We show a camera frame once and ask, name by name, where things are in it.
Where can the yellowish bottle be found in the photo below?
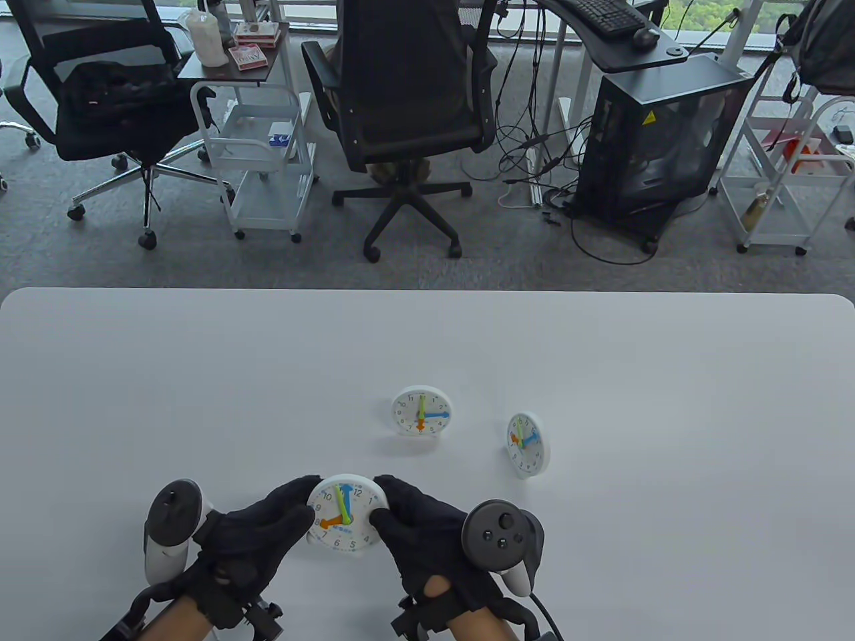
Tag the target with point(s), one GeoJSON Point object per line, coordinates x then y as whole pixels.
{"type": "Point", "coordinates": [755, 210]}

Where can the white desk leg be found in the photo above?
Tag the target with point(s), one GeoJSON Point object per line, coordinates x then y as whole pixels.
{"type": "Point", "coordinates": [738, 33]}

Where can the red card box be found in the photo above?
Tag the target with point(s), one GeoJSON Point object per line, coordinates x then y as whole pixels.
{"type": "Point", "coordinates": [248, 59]}

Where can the black desk with white legs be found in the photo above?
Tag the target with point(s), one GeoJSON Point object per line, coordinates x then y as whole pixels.
{"type": "Point", "coordinates": [628, 57]}

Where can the black white handheld controller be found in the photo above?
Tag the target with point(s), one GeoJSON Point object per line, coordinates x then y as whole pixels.
{"type": "Point", "coordinates": [501, 534]}
{"type": "Point", "coordinates": [170, 521]}

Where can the small black device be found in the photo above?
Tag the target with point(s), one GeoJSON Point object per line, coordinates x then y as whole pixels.
{"type": "Point", "coordinates": [843, 135]}

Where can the black computer tower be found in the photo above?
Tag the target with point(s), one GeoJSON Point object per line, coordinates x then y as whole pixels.
{"type": "Point", "coordinates": [668, 133]}

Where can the translucent white container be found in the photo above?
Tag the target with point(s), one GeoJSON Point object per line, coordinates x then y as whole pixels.
{"type": "Point", "coordinates": [207, 43]}

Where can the grey backpack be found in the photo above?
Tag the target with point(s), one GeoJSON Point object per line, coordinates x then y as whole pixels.
{"type": "Point", "coordinates": [828, 47]}

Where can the black keyboard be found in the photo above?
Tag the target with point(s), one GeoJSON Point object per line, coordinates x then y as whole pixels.
{"type": "Point", "coordinates": [604, 15]}

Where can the dark bottle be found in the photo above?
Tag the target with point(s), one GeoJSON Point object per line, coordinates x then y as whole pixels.
{"type": "Point", "coordinates": [220, 17]}

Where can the person's left forearm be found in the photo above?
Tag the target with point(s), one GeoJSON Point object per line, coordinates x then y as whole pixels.
{"type": "Point", "coordinates": [177, 624]}

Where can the black bag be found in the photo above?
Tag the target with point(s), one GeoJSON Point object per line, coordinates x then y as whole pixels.
{"type": "Point", "coordinates": [120, 100]}

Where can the orange item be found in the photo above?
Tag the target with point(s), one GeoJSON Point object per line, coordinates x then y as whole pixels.
{"type": "Point", "coordinates": [801, 148]}

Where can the white cart with dark top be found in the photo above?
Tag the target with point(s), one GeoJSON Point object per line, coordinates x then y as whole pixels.
{"type": "Point", "coordinates": [264, 200]}

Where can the person's right forearm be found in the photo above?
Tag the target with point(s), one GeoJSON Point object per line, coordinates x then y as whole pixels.
{"type": "Point", "coordinates": [481, 627]}

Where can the black computer mouse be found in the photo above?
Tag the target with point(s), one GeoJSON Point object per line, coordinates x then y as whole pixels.
{"type": "Point", "coordinates": [645, 37]}

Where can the person's right hand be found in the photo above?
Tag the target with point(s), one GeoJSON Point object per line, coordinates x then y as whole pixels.
{"type": "Point", "coordinates": [421, 541]}

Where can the black mesh office chair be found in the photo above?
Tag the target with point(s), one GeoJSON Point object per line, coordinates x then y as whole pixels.
{"type": "Point", "coordinates": [93, 40]}

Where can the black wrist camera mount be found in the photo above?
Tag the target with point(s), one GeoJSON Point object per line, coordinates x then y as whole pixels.
{"type": "Point", "coordinates": [264, 617]}
{"type": "Point", "coordinates": [414, 621]}

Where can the person's left hand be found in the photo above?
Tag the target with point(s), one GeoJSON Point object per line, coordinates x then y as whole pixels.
{"type": "Point", "coordinates": [247, 541]}

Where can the red patterned box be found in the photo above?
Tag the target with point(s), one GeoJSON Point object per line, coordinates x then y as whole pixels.
{"type": "Point", "coordinates": [257, 30]}

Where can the black high-back office chair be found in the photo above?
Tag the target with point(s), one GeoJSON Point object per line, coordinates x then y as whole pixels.
{"type": "Point", "coordinates": [401, 67]}

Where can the blue white small box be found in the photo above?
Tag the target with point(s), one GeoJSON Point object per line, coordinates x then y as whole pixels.
{"type": "Point", "coordinates": [279, 139]}

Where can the white teaching clock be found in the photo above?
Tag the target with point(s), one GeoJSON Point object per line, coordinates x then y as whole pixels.
{"type": "Point", "coordinates": [409, 417]}
{"type": "Point", "coordinates": [354, 537]}
{"type": "Point", "coordinates": [528, 461]}

